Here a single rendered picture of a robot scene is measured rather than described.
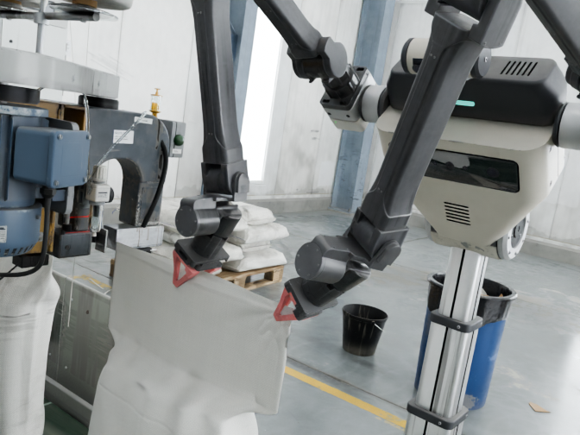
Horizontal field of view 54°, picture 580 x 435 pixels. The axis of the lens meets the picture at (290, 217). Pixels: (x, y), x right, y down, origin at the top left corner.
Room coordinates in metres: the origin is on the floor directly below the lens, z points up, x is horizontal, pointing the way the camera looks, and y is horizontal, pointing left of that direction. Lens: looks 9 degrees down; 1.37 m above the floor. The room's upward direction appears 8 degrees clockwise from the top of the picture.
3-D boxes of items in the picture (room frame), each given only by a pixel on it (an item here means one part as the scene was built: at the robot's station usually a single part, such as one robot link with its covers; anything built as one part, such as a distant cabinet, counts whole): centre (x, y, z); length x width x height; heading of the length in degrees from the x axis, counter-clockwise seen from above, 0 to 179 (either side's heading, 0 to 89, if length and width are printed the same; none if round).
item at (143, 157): (1.40, 0.51, 1.21); 0.30 x 0.25 x 0.30; 55
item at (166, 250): (4.19, 0.65, 0.32); 0.66 x 0.43 x 0.15; 147
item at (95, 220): (1.21, 0.42, 1.11); 0.03 x 0.03 x 0.06
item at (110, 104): (1.33, 0.48, 1.35); 0.09 x 0.09 x 0.03
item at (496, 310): (3.06, -1.04, 0.32); 0.51 x 0.48 x 0.65; 145
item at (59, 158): (0.93, 0.40, 1.25); 0.10 x 0.08 x 0.12; 170
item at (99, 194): (1.22, 0.42, 1.14); 0.05 x 0.04 x 0.16; 145
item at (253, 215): (4.84, 0.49, 0.56); 0.67 x 0.43 x 0.15; 55
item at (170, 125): (1.46, 0.34, 1.29); 0.08 x 0.05 x 0.09; 55
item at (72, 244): (1.23, 0.48, 1.04); 0.08 x 0.06 x 0.05; 145
